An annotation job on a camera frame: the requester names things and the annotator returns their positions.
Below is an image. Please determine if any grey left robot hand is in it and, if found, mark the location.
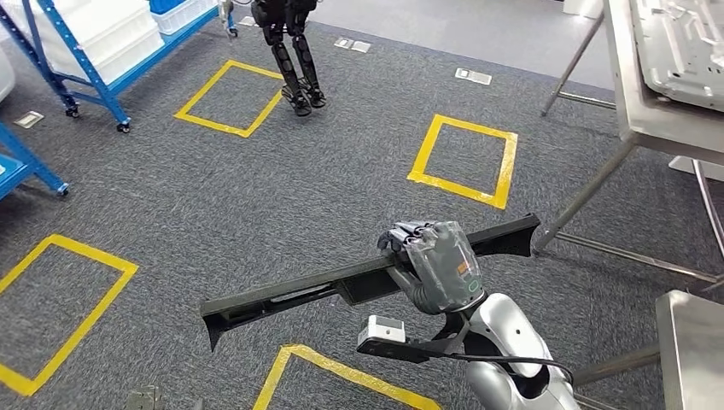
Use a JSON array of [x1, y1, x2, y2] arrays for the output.
[[124, 386, 205, 410]]

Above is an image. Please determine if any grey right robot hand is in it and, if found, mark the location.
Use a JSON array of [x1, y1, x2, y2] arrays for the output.
[[377, 219, 488, 317]]

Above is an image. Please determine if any long black plastic frame part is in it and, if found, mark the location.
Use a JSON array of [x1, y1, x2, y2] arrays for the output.
[[201, 213, 541, 352]]

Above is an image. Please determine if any yellow floor tape square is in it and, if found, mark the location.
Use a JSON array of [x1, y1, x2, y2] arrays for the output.
[[253, 343, 442, 410], [406, 114, 518, 210]]

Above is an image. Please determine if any stainless steel table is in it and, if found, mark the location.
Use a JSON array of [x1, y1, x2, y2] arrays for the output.
[[531, 0, 724, 287]]

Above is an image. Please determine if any white desk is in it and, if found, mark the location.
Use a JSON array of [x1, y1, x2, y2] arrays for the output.
[[668, 155, 724, 184]]

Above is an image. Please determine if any black humanoid robot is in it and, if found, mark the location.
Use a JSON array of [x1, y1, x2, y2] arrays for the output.
[[250, 0, 328, 118]]

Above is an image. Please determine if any grey stamped metal panel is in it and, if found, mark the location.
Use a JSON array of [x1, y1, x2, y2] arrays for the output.
[[629, 0, 724, 113]]

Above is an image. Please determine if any white plastic bin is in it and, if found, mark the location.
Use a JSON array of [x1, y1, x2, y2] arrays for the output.
[[3, 0, 151, 35], [151, 0, 219, 36], [33, 5, 161, 64], [50, 25, 165, 86]]

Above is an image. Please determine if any white vehicle with red stripe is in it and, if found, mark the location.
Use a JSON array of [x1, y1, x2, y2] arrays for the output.
[[0, 48, 16, 104]]

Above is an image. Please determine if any blue plastic bin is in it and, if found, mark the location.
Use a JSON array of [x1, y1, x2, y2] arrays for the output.
[[148, 0, 189, 15]]

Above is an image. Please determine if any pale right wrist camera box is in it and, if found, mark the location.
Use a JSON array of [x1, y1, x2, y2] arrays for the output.
[[358, 314, 407, 348]]

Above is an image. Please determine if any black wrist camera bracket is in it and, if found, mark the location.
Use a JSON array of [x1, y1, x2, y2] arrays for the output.
[[356, 311, 473, 365]]

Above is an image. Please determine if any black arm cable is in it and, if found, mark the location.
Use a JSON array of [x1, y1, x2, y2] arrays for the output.
[[449, 351, 575, 386]]

